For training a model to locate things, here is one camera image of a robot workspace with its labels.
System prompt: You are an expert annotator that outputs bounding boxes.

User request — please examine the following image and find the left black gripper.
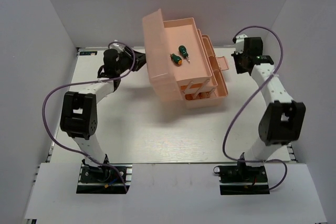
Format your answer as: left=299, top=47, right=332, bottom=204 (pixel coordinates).
left=116, top=46, right=151, bottom=74

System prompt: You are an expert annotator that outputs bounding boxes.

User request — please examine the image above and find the stubby green orange screwdriver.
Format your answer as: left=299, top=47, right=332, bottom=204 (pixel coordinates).
left=170, top=54, right=183, bottom=66

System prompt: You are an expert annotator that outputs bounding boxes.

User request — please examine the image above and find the stubby green grey screwdriver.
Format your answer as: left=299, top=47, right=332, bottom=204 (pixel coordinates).
left=178, top=45, right=190, bottom=63

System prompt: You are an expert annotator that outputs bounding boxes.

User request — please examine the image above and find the pink plastic toolbox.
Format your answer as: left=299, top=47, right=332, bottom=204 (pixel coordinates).
left=142, top=9, right=229, bottom=109

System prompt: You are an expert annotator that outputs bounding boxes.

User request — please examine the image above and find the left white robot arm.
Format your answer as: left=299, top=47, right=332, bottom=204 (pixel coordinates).
left=60, top=45, right=146, bottom=182

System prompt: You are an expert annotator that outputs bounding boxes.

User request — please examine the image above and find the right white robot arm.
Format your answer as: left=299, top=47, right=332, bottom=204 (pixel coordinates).
left=232, top=34, right=306, bottom=182

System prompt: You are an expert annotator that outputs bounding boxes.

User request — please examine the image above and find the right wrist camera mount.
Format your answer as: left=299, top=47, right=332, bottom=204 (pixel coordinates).
left=233, top=34, right=248, bottom=55

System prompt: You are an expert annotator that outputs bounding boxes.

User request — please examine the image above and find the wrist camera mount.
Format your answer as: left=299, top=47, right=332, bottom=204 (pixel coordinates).
left=233, top=34, right=248, bottom=55
left=108, top=40, right=125, bottom=53

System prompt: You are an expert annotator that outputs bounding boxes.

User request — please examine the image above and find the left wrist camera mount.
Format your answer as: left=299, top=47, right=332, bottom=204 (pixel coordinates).
left=108, top=40, right=125, bottom=53

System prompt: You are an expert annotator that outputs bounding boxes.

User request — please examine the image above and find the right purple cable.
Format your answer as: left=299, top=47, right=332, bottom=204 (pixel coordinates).
left=222, top=25, right=288, bottom=190

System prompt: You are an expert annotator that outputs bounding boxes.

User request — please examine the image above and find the purple cable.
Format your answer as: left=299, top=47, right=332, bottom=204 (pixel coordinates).
left=222, top=25, right=288, bottom=190
left=41, top=40, right=137, bottom=193

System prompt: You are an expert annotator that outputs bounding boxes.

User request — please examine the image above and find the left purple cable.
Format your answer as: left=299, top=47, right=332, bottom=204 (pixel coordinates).
left=41, top=40, right=137, bottom=193

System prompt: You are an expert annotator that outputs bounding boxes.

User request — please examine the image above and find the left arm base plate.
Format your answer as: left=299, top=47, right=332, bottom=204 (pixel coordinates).
left=76, top=164, right=132, bottom=195

